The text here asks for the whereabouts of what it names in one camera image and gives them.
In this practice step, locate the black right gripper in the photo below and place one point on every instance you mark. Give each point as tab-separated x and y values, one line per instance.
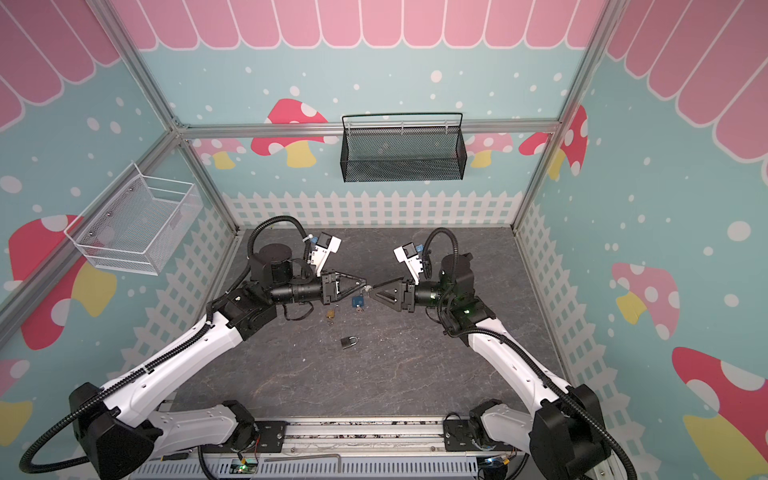
408	294

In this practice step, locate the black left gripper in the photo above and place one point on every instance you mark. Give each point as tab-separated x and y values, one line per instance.
329	286

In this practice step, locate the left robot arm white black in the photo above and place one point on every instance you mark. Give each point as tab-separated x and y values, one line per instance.
117	427

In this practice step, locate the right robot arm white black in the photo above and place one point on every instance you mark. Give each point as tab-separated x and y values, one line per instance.
561	428

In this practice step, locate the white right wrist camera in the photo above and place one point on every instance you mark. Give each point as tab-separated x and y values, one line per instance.
410	255

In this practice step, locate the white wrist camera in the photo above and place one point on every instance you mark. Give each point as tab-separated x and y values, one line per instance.
322	247
410	255

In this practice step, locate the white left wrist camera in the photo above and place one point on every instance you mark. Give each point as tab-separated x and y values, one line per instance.
322	247

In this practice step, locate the black wire mesh basket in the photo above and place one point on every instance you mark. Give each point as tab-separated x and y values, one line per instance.
403	147

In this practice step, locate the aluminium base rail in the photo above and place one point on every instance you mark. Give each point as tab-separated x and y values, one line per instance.
431	447

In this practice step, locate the white wire mesh basket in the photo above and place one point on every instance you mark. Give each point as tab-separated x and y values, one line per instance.
136	225

